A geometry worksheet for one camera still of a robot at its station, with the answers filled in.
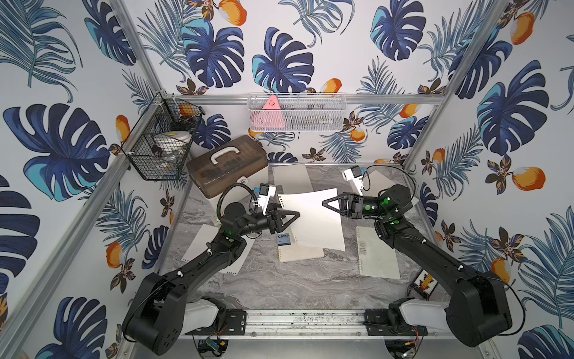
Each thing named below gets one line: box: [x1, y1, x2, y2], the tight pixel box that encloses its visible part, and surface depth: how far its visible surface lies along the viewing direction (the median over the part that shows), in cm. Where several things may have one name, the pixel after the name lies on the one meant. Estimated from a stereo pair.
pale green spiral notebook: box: [355, 226, 401, 279], surface depth 89 cm
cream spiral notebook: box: [272, 163, 314, 195], surface depth 116 cm
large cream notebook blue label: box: [276, 228, 326, 262], surface depth 92 cm
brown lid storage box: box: [186, 135, 269, 199], surface depth 98 cm
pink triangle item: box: [253, 94, 286, 129], surface depth 92 cm
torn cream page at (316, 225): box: [278, 187, 346, 252], surface depth 66 cm
